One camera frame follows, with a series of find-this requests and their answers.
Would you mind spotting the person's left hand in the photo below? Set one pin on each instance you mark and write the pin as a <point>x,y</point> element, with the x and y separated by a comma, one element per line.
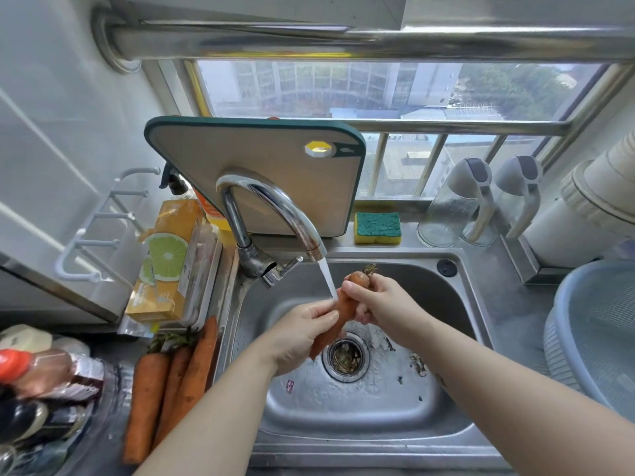
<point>297,337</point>

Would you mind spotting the person's right hand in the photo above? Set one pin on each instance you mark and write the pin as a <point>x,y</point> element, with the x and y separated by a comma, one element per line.
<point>397,312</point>

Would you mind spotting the chrome faucet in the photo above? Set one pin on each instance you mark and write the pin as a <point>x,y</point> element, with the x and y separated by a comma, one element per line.
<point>238,223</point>

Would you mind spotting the slim orange carrot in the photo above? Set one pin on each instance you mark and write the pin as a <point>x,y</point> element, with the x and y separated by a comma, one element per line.
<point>174,381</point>

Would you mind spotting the orange carrot with leafy stem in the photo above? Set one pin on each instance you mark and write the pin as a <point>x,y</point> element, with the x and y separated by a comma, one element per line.
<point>145,406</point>

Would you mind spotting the blue plastic colander basin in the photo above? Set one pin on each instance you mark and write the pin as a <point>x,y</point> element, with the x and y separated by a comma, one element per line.
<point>595,332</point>

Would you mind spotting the person's left forearm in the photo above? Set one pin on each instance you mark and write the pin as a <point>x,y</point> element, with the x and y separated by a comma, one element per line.
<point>198,426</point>

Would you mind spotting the person's right forearm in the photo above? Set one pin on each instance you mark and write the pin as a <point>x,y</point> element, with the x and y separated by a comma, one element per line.
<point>526,411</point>

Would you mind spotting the steel drain strainer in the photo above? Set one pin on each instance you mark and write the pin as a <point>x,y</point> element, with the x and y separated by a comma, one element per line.
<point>346,359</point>

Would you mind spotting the black sink hole plug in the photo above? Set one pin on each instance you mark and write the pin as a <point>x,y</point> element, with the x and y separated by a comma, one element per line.
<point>446,268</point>

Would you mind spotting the yellow green sponge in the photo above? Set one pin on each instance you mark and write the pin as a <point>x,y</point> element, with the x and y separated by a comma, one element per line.
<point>377,228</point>

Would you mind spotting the stainless steel sink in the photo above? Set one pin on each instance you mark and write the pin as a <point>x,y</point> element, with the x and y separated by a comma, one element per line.
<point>357,411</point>

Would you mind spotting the glass pitcher with grey lid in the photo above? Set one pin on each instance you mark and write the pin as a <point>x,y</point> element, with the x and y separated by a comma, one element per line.
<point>441,220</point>
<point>523,173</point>

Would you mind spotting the white plastic tray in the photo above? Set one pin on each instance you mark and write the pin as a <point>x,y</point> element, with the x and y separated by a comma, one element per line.
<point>216,270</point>

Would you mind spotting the transparent plastic packet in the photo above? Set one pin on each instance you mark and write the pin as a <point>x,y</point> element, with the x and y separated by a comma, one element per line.
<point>197,272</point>

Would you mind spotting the yellow dish soap pump bottle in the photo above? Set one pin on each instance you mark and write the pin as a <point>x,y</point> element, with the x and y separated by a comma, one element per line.
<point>219,222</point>

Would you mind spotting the orange box with lime picture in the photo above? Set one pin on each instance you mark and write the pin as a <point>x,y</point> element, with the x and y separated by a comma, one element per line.
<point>167,255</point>

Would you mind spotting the clear plastic bag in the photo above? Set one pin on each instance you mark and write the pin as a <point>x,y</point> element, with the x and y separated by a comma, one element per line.
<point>136,327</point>

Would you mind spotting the beige green-rimmed cutting board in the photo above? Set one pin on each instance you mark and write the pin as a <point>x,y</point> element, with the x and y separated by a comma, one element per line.
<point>233,156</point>

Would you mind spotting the white capped bottle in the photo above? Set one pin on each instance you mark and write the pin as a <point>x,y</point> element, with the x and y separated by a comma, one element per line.
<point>72,346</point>

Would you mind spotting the window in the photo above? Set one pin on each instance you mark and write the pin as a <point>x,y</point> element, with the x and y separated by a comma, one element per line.
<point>347,86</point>

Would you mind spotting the beige capped bottle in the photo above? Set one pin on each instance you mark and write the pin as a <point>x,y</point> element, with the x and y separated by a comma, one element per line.
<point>25,338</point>

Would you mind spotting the dark soy sauce bottle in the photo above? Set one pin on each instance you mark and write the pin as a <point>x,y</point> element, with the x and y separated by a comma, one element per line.
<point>30,418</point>

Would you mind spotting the steel overhead pipe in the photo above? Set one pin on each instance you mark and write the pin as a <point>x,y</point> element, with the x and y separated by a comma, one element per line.
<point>322,42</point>

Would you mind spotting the white duct pipe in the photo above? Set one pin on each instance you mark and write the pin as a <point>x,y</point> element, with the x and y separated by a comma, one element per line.
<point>565,242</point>

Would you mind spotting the steel window guard rail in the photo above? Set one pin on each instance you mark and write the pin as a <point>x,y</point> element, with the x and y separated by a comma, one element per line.
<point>461,127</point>

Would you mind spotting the white wall hook rack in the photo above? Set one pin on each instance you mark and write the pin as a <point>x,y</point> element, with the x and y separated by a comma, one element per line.
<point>80,240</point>

